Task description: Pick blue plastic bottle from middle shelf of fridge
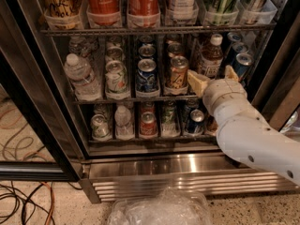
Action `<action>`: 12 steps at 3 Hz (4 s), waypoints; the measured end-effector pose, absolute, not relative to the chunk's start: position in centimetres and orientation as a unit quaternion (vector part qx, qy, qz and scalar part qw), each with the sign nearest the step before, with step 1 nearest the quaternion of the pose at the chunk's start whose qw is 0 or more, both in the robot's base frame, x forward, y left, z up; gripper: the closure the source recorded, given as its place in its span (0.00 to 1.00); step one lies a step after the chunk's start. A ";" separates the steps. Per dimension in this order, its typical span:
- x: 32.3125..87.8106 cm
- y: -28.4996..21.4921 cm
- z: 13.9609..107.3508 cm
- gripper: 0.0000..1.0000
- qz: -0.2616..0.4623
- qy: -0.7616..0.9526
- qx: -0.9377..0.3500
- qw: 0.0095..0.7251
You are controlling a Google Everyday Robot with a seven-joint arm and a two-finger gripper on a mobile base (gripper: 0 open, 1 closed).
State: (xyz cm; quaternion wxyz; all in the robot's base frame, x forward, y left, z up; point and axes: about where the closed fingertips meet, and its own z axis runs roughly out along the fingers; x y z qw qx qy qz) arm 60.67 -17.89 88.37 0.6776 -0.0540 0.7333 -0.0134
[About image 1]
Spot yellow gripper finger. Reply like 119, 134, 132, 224
187, 69, 210, 98
225, 65, 239, 82

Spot tea bottle with white cap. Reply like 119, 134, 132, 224
197, 34, 223, 79

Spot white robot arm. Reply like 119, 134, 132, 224
187, 69, 300, 186

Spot blue can bottom shelf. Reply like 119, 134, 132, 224
185, 109, 204, 134

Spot orange can bottom shelf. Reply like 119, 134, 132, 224
205, 115, 218, 136

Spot red can bottom shelf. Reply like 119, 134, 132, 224
140, 112, 157, 136

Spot green striped can top shelf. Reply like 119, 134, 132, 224
203, 0, 237, 25

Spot small water bottle bottom shelf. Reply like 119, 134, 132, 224
114, 105, 134, 140

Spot stainless steel fridge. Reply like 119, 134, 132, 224
1, 0, 299, 203

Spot green white can bottom shelf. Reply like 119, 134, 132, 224
91, 114, 111, 141

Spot clear water bottle middle shelf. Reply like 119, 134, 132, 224
64, 53, 101, 101

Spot fridge sliding glass door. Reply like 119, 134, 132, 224
0, 0, 84, 181

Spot blue energy can front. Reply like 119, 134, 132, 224
232, 53, 254, 80

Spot orange lacroix can front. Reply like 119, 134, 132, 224
167, 55, 188, 89

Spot blue pepsi can front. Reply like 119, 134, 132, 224
136, 59, 158, 93

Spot green white can front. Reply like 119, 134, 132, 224
105, 60, 128, 94

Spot red coca-cola can right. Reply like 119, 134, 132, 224
129, 0, 159, 27

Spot red coca-cola can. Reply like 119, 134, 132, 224
88, 0, 119, 25
129, 0, 159, 27

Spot red coca-cola can left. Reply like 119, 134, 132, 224
88, 0, 119, 25

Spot clear plastic bag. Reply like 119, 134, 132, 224
107, 187, 213, 225

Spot top wire shelf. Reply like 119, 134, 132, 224
40, 23, 276, 37

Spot wire shelf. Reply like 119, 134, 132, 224
40, 23, 276, 37
73, 95, 199, 105

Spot middle wire shelf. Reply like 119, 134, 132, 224
73, 95, 199, 105

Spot orange cable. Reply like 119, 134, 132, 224
40, 181, 56, 225

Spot black cable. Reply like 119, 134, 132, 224
0, 181, 83, 225

